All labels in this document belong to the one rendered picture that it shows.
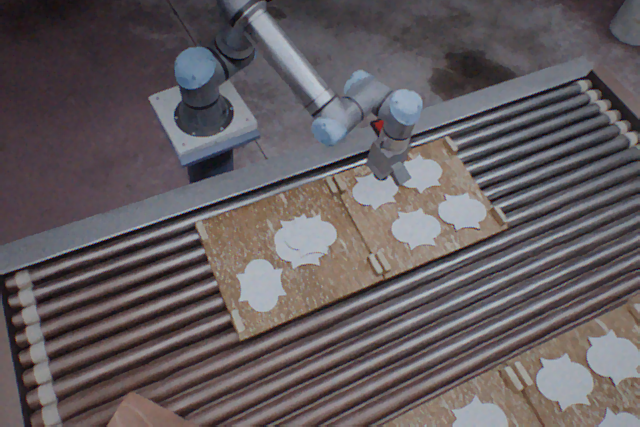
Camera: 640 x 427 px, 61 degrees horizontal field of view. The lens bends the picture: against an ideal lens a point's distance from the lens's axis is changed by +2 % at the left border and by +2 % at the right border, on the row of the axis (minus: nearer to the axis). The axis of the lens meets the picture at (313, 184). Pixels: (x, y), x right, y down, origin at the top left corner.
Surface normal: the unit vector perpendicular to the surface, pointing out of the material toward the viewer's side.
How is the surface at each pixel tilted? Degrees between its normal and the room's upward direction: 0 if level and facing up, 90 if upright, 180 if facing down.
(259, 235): 0
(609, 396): 0
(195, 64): 9
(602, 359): 0
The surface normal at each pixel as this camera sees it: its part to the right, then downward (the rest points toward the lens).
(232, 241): 0.09, -0.53
